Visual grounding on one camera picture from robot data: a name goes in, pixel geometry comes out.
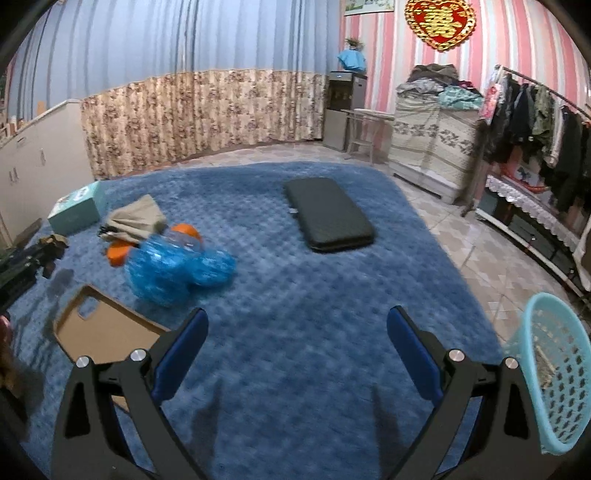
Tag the cabinet with patterned cloth cover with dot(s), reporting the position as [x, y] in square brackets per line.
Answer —
[433, 147]

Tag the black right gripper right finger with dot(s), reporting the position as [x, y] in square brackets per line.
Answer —
[504, 442]

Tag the black cushion pad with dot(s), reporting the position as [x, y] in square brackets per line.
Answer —
[329, 220]

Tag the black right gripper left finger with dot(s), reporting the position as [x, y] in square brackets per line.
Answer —
[88, 440]

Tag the low tv cabinet lace cover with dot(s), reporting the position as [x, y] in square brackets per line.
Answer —
[520, 215]

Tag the white cabinet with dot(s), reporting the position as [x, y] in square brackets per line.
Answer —
[46, 160]

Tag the blue plastic bottle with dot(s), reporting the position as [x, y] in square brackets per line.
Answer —
[166, 269]

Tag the clothes rack with dark garments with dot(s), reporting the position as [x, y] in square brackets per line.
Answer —
[518, 110]

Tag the orange round lid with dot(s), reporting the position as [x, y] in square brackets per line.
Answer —
[117, 252]

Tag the blue plush rug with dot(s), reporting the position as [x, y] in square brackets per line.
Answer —
[297, 378]

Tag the blue and floral curtain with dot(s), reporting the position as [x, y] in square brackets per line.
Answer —
[161, 81]

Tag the grey water dispenser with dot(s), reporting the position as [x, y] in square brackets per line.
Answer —
[346, 92]

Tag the small folding table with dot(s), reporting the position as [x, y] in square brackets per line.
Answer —
[363, 128]

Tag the blue bag on dispenser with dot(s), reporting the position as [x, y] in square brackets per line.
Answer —
[352, 60]

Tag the landscape wall picture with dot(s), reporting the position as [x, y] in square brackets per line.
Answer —
[362, 7]

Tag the teal cardboard box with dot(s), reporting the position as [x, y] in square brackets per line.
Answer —
[79, 209]

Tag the red heart wall decoration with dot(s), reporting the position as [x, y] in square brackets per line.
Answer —
[441, 24]

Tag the pile of folded clothes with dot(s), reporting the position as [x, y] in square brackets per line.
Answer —
[441, 83]

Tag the orange fruit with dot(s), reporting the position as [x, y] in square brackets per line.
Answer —
[185, 233]

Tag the light blue plastic basket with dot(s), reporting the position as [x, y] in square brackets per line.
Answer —
[553, 351]

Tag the brown cardboard sheet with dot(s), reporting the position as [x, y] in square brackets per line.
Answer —
[99, 327]

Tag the beige crumpled cloth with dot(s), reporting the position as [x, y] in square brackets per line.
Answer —
[134, 223]

